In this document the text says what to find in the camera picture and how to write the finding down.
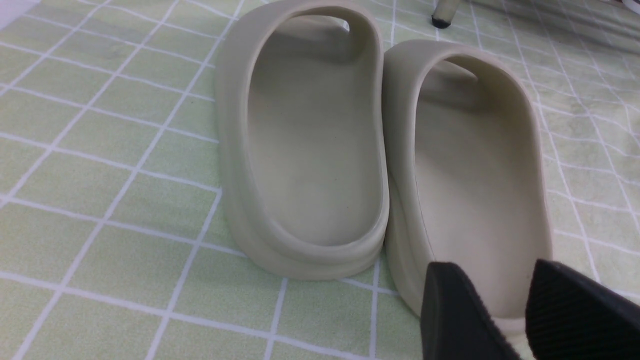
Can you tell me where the chrome metal shoe rack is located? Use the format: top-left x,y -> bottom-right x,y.
431,0 -> 461,29

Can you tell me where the right tan foam slide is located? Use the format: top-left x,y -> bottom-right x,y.
382,39 -> 553,336

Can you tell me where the tan foam slide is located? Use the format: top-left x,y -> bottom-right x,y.
382,39 -> 553,336
214,0 -> 390,281

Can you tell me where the green checkered tablecloth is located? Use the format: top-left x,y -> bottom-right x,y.
0,0 -> 640,360

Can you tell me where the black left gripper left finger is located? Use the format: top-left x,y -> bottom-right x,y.
420,261 -> 521,360

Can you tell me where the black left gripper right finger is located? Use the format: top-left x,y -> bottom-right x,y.
525,259 -> 640,360

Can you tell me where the left tan foam slide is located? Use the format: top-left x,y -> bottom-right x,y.
214,0 -> 390,281

